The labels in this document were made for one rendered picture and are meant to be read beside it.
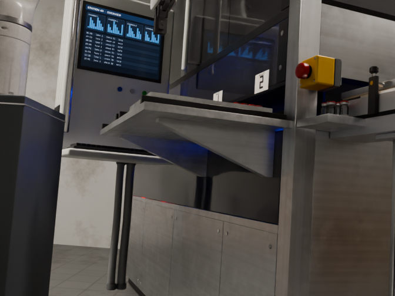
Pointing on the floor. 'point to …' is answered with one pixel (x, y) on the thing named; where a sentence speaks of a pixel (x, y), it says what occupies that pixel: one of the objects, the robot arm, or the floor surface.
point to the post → (297, 155)
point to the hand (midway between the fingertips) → (160, 26)
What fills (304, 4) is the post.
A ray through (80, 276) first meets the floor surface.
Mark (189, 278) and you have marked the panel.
